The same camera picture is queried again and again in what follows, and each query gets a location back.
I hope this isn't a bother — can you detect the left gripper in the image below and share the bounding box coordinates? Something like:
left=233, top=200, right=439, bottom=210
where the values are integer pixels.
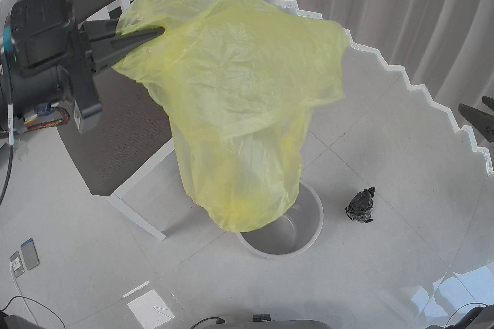
left=0, top=17, right=167, bottom=134

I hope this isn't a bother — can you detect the grey and white chair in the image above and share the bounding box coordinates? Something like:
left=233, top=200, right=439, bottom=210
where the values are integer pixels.
left=23, top=0, right=178, bottom=242

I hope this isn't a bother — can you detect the yellow plastic bag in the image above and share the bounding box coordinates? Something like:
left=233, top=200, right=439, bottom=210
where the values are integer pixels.
left=112, top=0, right=351, bottom=232

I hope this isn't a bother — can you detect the white trash bin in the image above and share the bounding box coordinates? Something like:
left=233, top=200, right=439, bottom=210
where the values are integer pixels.
left=236, top=181, right=324, bottom=260

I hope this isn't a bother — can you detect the black plastic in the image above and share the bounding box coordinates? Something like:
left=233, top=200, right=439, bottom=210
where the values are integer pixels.
left=345, top=187, right=376, bottom=224

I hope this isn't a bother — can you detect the white cable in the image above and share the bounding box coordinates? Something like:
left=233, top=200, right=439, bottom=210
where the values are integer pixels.
left=8, top=262, right=26, bottom=299

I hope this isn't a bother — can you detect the black cable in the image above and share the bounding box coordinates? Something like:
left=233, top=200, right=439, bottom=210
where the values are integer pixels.
left=189, top=316, right=226, bottom=329
left=0, top=295, right=60, bottom=329
left=0, top=142, right=15, bottom=205
left=444, top=302, right=488, bottom=329

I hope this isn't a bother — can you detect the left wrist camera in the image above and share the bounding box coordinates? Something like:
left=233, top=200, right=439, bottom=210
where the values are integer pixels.
left=0, top=0, right=75, bottom=78

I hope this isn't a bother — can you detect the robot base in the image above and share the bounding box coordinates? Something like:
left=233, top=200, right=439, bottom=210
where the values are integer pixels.
left=201, top=314, right=329, bottom=329

